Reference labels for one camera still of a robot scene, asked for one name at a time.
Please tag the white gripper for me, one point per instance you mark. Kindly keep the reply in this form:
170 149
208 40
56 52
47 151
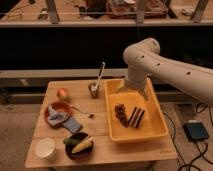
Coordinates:
137 83

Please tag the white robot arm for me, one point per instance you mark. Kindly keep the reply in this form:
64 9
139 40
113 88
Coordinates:
143 58

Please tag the dark bowl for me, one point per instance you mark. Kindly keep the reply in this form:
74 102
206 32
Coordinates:
82 154

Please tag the red bowl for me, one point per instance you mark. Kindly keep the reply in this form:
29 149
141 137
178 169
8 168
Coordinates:
58 105

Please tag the brown chocolate cluster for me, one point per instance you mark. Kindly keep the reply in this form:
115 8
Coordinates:
121 114

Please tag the striped chocolate bars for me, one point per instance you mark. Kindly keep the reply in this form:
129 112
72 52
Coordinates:
136 116

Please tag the yellow plastic bin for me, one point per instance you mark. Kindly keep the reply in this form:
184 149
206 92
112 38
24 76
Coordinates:
144 115

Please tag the metal spoon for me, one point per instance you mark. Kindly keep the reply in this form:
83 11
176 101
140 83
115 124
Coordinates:
89 115

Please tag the yellow corn cob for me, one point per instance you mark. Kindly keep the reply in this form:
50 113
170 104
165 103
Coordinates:
87 142

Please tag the red apple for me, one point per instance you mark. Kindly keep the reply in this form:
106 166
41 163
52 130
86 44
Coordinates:
63 94

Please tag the wooden table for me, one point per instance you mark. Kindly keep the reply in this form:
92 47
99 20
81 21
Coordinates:
113 143

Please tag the blue grey cloth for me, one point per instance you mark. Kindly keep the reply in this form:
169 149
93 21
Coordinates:
63 118

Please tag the green cucumber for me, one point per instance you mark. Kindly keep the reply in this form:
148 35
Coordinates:
69 141

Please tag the white cup stack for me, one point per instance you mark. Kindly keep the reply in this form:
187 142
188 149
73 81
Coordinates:
46 149

